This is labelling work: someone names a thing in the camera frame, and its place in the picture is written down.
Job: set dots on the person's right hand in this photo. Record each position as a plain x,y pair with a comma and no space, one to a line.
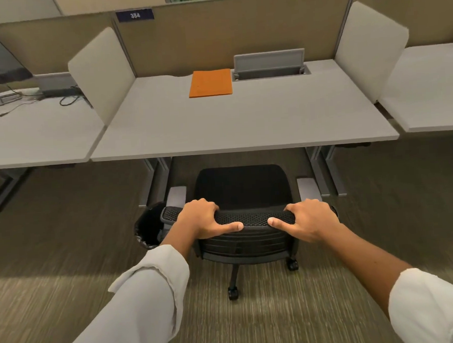
313,219

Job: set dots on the person's left hand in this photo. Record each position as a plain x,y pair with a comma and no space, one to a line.
202,218

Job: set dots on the black mesh office chair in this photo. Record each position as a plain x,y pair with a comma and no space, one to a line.
243,187

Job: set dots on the orange paper folder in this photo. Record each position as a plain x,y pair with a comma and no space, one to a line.
210,83

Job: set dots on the person's right forearm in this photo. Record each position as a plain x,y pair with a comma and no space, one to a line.
369,260

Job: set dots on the person's left forearm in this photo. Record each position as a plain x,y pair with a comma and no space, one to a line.
177,243

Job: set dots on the white desk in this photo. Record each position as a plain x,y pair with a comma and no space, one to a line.
227,119
428,88
29,135

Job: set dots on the grey desk power box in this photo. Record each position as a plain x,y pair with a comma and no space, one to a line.
267,61

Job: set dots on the black trash bin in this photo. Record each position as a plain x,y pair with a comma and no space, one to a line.
149,225

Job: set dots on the white left shirt sleeve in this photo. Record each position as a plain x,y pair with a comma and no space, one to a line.
139,308

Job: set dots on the white shirt sleeve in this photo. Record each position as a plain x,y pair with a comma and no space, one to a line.
434,310
139,308

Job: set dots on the white right shirt sleeve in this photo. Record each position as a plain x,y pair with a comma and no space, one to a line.
434,310

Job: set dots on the beige partition panel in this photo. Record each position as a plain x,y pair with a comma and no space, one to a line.
431,15
233,27
50,42

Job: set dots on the dark blue number plate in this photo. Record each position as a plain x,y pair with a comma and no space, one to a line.
135,15

